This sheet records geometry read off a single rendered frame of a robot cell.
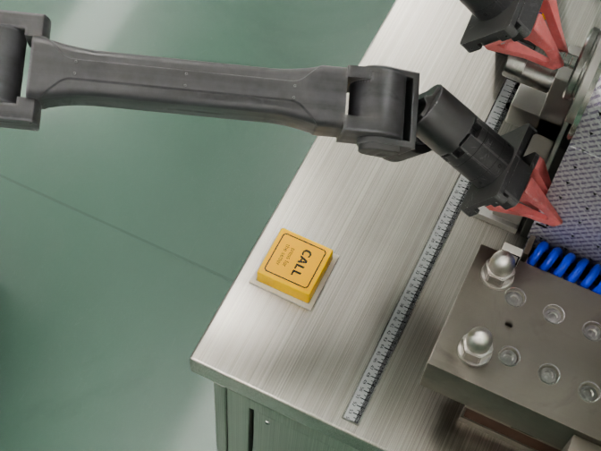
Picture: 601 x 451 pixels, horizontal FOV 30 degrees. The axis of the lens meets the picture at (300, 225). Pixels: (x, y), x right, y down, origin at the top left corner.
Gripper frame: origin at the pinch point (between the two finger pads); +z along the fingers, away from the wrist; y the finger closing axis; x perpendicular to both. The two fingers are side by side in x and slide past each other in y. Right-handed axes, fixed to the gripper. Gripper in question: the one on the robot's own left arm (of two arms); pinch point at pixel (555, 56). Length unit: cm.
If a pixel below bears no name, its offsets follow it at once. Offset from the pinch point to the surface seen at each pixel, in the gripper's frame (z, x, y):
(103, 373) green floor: 30, -134, 15
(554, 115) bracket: 6.9, -5.3, 0.9
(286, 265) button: 2.4, -36.3, 18.9
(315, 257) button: 4.6, -34.7, 16.5
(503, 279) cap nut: 13.3, -11.4, 16.8
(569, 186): 10.0, -3.0, 8.5
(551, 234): 16.4, -10.1, 9.0
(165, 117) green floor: 20, -146, -47
